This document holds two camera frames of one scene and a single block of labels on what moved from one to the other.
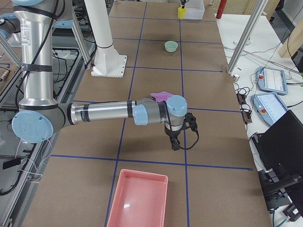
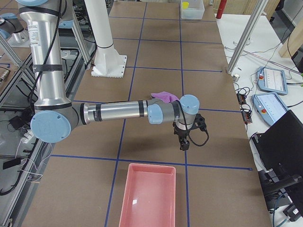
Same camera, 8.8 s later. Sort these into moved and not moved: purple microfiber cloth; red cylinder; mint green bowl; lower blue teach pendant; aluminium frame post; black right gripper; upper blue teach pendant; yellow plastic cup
Moved: mint green bowl; yellow plastic cup; black right gripper
Not moved: lower blue teach pendant; upper blue teach pendant; red cylinder; aluminium frame post; purple microfiber cloth
